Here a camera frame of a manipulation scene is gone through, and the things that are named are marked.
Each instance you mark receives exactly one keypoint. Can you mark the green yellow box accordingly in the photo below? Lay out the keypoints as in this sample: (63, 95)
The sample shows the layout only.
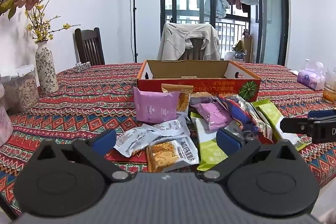
(239, 46)

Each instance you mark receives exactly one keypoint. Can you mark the green white snack packet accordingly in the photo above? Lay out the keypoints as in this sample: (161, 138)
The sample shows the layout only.
(207, 145)

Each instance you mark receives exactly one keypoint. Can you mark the beige jacket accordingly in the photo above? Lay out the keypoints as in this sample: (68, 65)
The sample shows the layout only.
(176, 40)

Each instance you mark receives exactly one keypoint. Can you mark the yellow flower branches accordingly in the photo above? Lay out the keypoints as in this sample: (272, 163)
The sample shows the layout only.
(39, 27)

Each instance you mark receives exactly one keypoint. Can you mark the crumpled white snack packet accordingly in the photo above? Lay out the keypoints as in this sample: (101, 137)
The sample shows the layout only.
(136, 138)

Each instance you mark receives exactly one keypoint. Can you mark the orange cracker packet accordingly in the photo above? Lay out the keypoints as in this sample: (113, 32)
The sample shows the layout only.
(183, 100)

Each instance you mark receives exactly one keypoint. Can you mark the hanging dark garment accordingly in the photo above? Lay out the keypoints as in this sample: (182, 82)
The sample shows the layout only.
(245, 7)

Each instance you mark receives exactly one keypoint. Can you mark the pale pink vase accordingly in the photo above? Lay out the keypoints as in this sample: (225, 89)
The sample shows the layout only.
(4, 121)

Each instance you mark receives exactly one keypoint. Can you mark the tan snack packet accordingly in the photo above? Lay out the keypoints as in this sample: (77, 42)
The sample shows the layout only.
(202, 95)

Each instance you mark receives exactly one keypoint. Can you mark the wooden balcony cabinet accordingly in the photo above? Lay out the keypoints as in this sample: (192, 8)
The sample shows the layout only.
(248, 49)

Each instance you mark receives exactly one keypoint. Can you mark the clear plastic container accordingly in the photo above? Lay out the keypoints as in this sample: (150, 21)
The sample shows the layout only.
(22, 92)

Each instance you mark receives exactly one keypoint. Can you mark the white printed snack packet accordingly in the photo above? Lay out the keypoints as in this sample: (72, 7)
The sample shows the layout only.
(172, 125)

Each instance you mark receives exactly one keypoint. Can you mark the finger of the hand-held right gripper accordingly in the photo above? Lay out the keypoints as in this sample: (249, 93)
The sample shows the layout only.
(295, 124)
(323, 114)

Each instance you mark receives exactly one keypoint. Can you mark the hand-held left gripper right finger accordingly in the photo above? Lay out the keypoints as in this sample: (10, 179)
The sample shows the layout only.
(229, 140)

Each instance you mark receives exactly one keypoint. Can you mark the black floor lamp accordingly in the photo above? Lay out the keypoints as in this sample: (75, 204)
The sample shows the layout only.
(135, 3)

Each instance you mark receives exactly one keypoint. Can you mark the large purple snack packet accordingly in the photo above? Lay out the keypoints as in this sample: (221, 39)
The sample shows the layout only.
(155, 108)

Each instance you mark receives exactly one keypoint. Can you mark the black sliding glass door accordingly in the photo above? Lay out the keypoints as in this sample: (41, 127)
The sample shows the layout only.
(285, 16)

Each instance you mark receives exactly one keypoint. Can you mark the balcony railing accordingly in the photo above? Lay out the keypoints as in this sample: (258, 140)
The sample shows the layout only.
(231, 32)

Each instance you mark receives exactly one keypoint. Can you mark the white paper sheet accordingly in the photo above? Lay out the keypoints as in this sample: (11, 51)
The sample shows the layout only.
(294, 72)

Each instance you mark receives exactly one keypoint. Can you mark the glass cup with drink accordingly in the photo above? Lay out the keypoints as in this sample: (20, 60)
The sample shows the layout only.
(330, 88)

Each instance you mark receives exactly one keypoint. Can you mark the pink white-print snack packet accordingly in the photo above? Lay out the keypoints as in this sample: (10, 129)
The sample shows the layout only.
(212, 115)

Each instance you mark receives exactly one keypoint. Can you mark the red blue snack packet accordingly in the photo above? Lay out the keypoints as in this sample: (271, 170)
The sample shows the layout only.
(241, 115)

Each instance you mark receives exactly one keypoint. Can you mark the small floral box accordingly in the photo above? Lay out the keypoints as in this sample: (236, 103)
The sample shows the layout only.
(82, 66)

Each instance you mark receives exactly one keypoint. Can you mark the floral ceramic vase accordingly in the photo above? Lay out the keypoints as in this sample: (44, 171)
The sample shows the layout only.
(46, 69)

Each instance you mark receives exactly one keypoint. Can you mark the dark wooden chair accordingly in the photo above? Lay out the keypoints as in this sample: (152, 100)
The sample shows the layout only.
(198, 49)
(89, 47)

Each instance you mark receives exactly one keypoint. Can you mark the white-label cracker packet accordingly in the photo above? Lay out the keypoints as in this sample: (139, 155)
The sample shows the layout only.
(168, 151)

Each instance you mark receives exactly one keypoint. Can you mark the white pot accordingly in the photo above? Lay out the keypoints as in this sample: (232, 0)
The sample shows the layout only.
(229, 56)

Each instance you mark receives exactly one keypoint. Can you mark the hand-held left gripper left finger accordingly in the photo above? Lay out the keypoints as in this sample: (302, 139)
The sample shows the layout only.
(104, 139)

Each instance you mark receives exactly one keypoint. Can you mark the purple tissue pack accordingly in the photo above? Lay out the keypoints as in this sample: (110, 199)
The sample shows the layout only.
(311, 78)

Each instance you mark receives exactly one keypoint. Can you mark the silver snack packet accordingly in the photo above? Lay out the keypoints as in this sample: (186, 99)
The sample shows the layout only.
(256, 115)

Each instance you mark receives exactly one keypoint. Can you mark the red cardboard box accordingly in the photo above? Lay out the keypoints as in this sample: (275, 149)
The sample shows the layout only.
(168, 82)

